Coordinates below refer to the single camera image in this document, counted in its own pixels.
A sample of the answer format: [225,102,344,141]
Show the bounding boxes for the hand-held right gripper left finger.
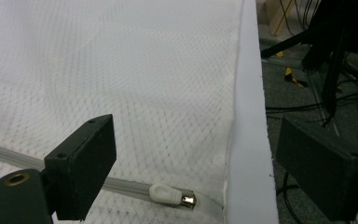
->
[44,114,117,222]

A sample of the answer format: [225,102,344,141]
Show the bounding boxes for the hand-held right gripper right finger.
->
[275,114,358,222]

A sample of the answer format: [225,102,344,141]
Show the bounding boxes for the white zipper pull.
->
[148,183,198,209]

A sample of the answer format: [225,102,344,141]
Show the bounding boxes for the white mesh laundry bag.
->
[0,0,246,224]

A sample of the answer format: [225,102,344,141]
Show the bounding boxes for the black metal stand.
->
[260,0,358,125]

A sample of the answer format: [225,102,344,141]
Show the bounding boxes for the yellow and black tape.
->
[283,67,309,88]

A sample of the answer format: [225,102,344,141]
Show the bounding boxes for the light wooden desk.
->
[264,0,296,35]

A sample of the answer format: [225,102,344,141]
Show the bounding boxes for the black floor cable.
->
[265,92,358,120]
[276,172,306,224]

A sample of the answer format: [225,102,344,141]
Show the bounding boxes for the bundle of black desk cables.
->
[279,0,322,35]

